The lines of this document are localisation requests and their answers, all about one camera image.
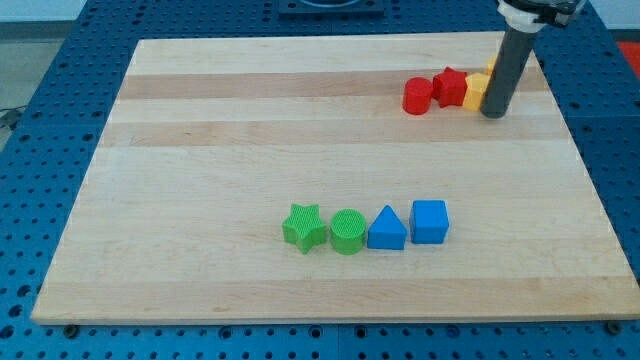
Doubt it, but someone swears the blue triangle block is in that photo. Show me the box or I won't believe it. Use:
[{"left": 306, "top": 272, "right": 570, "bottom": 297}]
[{"left": 367, "top": 205, "right": 408, "bottom": 250}]

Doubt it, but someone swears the red star block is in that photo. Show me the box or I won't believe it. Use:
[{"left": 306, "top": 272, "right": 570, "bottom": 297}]
[{"left": 433, "top": 67, "right": 467, "bottom": 108}]

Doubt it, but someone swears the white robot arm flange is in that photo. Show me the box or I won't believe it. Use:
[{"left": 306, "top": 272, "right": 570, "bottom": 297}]
[{"left": 497, "top": 0, "right": 586, "bottom": 33}]

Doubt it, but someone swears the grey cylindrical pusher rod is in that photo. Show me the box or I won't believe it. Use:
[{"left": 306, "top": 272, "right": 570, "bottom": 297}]
[{"left": 480, "top": 26, "right": 537, "bottom": 119}]

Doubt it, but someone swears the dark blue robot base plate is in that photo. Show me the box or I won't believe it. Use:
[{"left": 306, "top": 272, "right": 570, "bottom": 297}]
[{"left": 275, "top": 0, "right": 385, "bottom": 17}]

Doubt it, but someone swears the green star block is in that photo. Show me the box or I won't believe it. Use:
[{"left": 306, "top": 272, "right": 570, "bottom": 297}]
[{"left": 282, "top": 203, "right": 327, "bottom": 255}]

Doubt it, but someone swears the light wooden board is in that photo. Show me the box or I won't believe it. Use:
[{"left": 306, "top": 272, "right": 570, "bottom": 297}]
[{"left": 31, "top": 32, "right": 639, "bottom": 325}]

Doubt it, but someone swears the green cylinder block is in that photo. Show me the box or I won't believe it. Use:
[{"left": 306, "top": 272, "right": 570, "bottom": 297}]
[{"left": 330, "top": 209, "right": 366, "bottom": 255}]

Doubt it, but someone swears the red cylinder block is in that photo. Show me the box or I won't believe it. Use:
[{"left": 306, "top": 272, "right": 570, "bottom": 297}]
[{"left": 402, "top": 77, "right": 433, "bottom": 115}]

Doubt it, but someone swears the blue cube block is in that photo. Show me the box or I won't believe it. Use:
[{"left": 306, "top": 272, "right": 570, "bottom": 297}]
[{"left": 409, "top": 200, "right": 450, "bottom": 245}]

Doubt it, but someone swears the yellow hexagon block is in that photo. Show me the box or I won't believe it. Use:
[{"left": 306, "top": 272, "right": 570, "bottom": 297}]
[{"left": 462, "top": 73, "right": 490, "bottom": 111}]

